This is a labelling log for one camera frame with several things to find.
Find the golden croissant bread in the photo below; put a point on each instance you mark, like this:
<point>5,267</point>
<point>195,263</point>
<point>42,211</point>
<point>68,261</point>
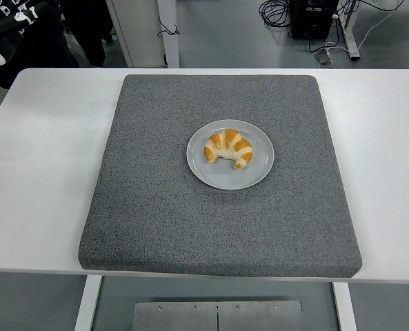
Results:
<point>230,141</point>

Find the grey round plate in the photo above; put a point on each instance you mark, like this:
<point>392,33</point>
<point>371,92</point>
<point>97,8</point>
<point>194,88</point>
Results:
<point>230,179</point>

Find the grey speckled mat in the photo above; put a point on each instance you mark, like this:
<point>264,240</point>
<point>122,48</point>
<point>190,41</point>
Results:
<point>225,224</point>

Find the beige cabinet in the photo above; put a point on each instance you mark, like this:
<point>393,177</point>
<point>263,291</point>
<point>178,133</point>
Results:
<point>135,31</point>

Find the grey power adapter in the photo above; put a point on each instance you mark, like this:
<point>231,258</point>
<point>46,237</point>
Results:
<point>324,58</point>

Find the black computer tower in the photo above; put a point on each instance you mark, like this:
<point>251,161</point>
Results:
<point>311,20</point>

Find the white table leg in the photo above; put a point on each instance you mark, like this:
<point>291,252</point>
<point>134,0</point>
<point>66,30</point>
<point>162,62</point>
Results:
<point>345,307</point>
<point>87,303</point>

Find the white desk leg with foot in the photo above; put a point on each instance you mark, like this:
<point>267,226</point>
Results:
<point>350,38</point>

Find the person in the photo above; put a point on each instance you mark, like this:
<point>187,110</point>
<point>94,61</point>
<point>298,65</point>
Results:
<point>35,41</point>

